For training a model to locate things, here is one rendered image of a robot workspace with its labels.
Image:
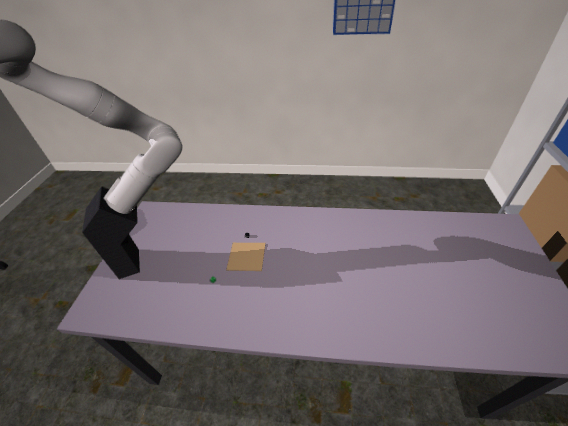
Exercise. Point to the tan flat mat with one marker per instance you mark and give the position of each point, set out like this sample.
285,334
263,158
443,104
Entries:
246,257

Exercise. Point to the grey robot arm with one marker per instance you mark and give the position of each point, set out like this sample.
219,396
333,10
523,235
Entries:
17,49

